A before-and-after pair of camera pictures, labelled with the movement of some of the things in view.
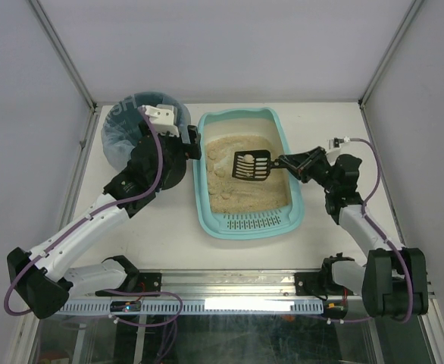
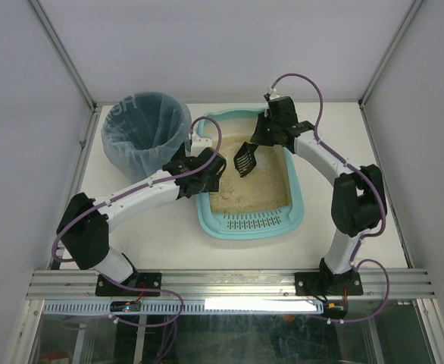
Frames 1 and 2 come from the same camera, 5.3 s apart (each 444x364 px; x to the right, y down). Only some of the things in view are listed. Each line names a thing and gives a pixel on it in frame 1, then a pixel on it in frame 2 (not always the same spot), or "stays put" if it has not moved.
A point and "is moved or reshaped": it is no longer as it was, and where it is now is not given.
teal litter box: (283, 222) stays put
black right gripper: (304, 167) to (262, 136)
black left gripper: (188, 142) to (198, 185)
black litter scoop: (254, 164) is moved or reshaped
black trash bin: (122, 119) stays put
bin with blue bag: (120, 129) stays put
